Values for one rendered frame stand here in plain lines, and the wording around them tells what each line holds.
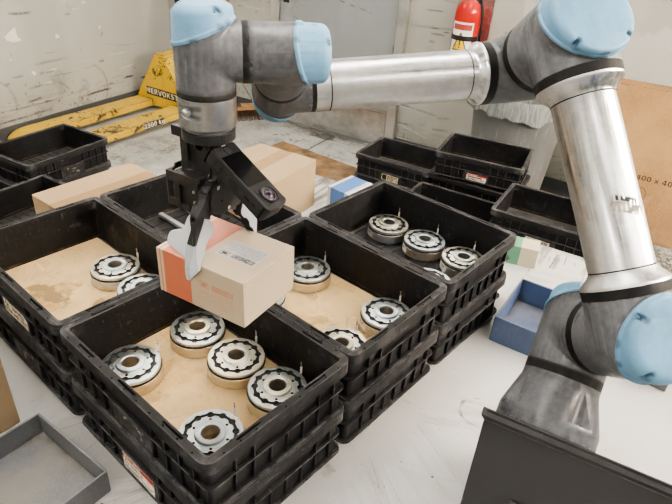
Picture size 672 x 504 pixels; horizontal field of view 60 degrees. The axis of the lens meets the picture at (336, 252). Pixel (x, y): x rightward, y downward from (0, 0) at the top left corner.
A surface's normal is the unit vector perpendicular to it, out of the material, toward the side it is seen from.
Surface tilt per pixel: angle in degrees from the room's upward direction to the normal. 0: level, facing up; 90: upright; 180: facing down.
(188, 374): 0
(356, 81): 73
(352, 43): 90
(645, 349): 61
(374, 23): 90
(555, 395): 29
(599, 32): 43
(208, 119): 90
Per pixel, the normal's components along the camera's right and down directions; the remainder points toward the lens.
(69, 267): 0.06, -0.85
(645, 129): -0.50, 0.26
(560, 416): -0.06, -0.49
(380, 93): 0.22, 0.65
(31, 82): 0.86, 0.32
